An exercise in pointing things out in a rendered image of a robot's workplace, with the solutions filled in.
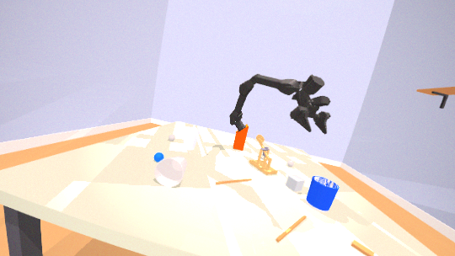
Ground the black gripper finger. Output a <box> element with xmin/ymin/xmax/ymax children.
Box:
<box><xmin>293</xmin><ymin>111</ymin><xmax>312</xmax><ymax>132</ymax></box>
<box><xmin>314</xmin><ymin>115</ymin><xmax>329</xmax><ymax>134</ymax></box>

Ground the blue open cup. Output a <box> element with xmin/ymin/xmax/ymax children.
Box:
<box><xmin>306</xmin><ymin>176</ymin><xmax>339</xmax><ymax>213</ymax></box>

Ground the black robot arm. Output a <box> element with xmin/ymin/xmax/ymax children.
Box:
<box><xmin>229</xmin><ymin>73</ymin><xmax>331</xmax><ymax>132</ymax></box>

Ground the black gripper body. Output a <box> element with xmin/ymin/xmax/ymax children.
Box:
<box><xmin>289</xmin><ymin>98</ymin><xmax>331</xmax><ymax>122</ymax></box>

